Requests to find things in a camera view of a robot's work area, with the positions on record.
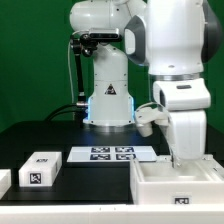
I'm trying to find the white cabinet body box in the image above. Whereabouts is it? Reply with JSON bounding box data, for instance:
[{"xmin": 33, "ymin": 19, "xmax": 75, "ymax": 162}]
[{"xmin": 130, "ymin": 155, "xmax": 224, "ymax": 205}]

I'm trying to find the white block with marker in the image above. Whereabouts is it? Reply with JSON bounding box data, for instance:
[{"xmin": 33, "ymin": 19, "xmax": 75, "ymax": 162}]
[{"xmin": 19, "ymin": 152, "xmax": 62, "ymax": 187}]

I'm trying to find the black cable bundle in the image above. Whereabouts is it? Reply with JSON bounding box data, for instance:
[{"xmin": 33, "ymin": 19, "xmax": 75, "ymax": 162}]
[{"xmin": 43, "ymin": 103, "xmax": 88, "ymax": 122}]

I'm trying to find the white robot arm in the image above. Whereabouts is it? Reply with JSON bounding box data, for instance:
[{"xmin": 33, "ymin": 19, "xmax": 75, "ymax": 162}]
[{"xmin": 70, "ymin": 0, "xmax": 220, "ymax": 164}]

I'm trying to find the grey depth camera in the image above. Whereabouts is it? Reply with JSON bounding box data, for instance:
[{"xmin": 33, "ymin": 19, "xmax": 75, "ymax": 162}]
[{"xmin": 88, "ymin": 28, "xmax": 122, "ymax": 42}]

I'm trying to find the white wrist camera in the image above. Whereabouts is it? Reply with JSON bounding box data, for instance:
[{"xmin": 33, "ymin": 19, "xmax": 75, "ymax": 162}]
[{"xmin": 134, "ymin": 102, "xmax": 168, "ymax": 137}]

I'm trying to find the white marker base plate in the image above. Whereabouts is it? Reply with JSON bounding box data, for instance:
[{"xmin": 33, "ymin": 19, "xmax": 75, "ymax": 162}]
[{"xmin": 67, "ymin": 146, "xmax": 157, "ymax": 162}]

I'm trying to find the white part at left edge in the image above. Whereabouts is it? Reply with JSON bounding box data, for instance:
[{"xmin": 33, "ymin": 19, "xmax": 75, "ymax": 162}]
[{"xmin": 0, "ymin": 169, "xmax": 11, "ymax": 199}]

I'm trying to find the white front table rail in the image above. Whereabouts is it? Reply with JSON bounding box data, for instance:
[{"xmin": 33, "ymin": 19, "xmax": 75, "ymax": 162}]
[{"xmin": 0, "ymin": 204, "xmax": 224, "ymax": 224}]

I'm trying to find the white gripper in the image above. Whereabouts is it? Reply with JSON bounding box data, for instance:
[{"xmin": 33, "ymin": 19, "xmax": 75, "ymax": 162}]
[{"xmin": 166, "ymin": 110, "xmax": 207, "ymax": 168}]

